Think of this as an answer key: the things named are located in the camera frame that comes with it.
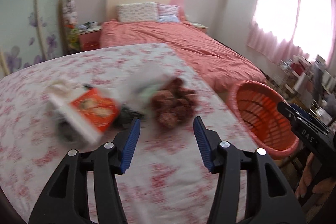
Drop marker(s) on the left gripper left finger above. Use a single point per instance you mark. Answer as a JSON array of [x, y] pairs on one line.
[[64, 199]]

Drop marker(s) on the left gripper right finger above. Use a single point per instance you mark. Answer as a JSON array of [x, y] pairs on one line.
[[270, 198]]

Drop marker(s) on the red white noodle cup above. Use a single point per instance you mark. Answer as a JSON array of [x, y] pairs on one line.
[[89, 111]]

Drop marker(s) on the brown fuzzy scrunchie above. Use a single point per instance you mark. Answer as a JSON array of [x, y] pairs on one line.
[[174, 104]]

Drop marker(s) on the clear plastic packaging tray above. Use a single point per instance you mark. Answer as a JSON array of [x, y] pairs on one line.
[[146, 74]]

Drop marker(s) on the white tissue paper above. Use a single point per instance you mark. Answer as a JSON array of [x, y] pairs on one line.
[[62, 86]]

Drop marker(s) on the green white cloth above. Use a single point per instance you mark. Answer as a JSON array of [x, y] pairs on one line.
[[146, 93]]

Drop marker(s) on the cluttered desk with items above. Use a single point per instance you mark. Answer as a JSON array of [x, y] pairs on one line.
[[312, 87]]

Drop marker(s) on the red plastic laundry basket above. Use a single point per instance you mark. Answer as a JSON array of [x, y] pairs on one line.
[[255, 106]]

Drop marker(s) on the floral pink white tablecloth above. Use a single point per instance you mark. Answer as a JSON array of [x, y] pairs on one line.
[[166, 181]]

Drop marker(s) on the salmon pink bed duvet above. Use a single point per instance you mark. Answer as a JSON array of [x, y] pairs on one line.
[[218, 65]]

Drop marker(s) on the pink window curtain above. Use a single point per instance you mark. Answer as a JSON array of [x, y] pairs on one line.
[[281, 29]]

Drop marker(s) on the right bedside nightstand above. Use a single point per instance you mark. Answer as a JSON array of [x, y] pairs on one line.
[[200, 27]]

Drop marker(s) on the pink left nightstand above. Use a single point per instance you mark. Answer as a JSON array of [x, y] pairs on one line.
[[90, 39]]

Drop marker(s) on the plush toy display tube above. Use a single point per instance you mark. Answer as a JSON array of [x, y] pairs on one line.
[[70, 19]]

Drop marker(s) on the wardrobe with purple flowers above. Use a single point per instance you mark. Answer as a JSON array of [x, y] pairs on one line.
[[30, 33]]

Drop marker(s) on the pink striped pillow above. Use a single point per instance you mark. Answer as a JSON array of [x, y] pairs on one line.
[[168, 13]]

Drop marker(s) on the floral white pillow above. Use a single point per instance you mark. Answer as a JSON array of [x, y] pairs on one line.
[[138, 12]]

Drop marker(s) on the beige pink headboard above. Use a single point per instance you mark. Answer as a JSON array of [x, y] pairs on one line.
[[111, 10]]

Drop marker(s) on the white wire rack cart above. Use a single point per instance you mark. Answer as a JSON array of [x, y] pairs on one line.
[[282, 77]]

